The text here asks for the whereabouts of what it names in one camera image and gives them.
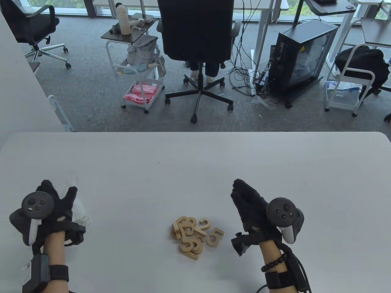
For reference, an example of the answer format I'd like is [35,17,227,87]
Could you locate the black grey hand controller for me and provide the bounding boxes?
[9,192,55,246]
[267,198,305,244]

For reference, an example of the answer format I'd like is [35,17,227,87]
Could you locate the person's left hand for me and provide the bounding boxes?
[34,179,78,238]

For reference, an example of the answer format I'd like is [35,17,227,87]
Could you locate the person's right hand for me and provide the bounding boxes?
[231,179,289,246]

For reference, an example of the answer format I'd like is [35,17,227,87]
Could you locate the black forearm strap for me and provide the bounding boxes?
[264,270,289,289]
[49,265,69,283]

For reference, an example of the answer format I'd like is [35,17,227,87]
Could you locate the light blue pouch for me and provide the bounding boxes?
[118,63,148,77]

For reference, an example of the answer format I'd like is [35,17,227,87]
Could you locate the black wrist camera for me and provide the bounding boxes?
[64,222,86,246]
[231,232,254,257]

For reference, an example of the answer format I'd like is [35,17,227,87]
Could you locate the black sensor cable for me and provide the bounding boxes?
[289,250,311,293]

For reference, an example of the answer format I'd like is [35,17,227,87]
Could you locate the cream cylindrical bottle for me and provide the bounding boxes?
[116,5,130,36]

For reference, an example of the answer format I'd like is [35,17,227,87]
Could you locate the tangle of black cables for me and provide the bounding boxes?
[228,0,271,95]

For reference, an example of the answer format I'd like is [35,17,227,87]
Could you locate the white cloth drawstring bag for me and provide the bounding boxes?
[57,183,91,228]

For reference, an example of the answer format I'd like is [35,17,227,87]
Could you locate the black mesh office chair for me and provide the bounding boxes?
[0,0,71,69]

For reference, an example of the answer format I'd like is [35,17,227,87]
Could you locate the black computer tower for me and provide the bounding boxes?
[268,20,340,109]

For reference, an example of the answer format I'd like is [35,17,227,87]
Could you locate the black bead bracelet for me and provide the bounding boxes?
[261,253,289,273]

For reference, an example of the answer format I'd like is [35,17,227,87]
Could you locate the person's left forearm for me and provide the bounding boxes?
[44,230,69,293]

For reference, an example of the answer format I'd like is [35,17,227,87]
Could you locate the black forearm sensor box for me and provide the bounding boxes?
[286,256,309,292]
[22,253,50,293]

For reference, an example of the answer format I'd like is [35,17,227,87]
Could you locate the black high-back office chair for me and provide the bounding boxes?
[156,0,242,124]

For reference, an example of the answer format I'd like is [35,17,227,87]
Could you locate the pink folded cloths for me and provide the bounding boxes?
[123,84,159,105]

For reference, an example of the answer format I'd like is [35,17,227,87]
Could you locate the grey backpack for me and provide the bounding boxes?
[126,35,160,66]

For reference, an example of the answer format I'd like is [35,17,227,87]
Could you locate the black monitor stand table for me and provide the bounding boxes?
[293,0,357,29]

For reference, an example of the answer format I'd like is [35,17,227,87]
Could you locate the clear plastic bag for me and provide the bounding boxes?
[251,94,277,111]

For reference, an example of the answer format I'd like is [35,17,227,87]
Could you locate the black bag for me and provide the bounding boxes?
[334,46,391,93]

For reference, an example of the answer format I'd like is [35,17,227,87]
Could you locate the white flat box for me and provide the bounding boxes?
[132,13,155,24]

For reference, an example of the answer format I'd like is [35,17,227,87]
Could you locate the clear blue plastic packets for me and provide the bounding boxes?
[324,81,362,92]

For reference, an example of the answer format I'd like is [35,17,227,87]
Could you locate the white cart with dark top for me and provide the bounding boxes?
[324,18,391,118]
[101,18,167,115]

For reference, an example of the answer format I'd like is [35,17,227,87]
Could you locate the pile of wooden number blocks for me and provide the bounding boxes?
[171,216,225,261]

